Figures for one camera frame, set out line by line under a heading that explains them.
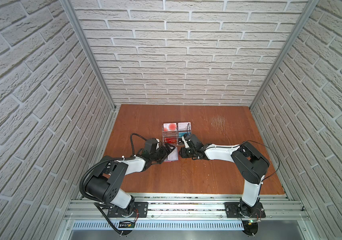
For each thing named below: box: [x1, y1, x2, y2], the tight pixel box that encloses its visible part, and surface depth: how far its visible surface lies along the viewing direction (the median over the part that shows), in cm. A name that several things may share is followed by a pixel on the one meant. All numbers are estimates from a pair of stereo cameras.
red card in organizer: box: [164, 137, 177, 144], surface depth 99 cm
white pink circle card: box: [163, 122, 177, 132], surface depth 99 cm
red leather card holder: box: [164, 146, 179, 162], surface depth 92 cm
